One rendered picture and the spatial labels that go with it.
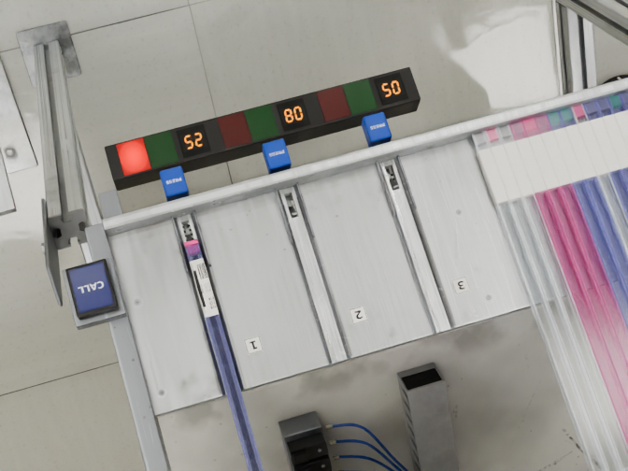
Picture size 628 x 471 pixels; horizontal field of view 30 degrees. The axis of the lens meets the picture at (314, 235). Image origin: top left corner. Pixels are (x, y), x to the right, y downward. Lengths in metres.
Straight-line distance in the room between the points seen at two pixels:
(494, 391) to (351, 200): 0.44
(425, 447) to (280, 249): 0.42
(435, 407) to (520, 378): 0.14
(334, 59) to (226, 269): 0.83
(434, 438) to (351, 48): 0.73
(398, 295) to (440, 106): 0.89
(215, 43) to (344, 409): 0.69
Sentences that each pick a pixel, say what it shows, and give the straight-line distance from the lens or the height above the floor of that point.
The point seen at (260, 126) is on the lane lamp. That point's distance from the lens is 1.25.
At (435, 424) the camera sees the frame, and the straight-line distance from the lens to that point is 1.50.
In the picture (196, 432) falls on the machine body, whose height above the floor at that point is 0.62.
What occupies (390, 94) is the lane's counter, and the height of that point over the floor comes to 0.66.
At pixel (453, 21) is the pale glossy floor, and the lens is 2.01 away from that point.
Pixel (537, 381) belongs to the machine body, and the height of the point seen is 0.62.
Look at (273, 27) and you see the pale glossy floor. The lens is 1.92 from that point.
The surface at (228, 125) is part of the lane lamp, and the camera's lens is 1.25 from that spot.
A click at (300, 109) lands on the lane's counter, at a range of 1.26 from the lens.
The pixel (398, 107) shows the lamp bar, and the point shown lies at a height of 0.66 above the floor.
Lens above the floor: 1.81
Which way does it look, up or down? 60 degrees down
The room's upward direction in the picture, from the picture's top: 152 degrees clockwise
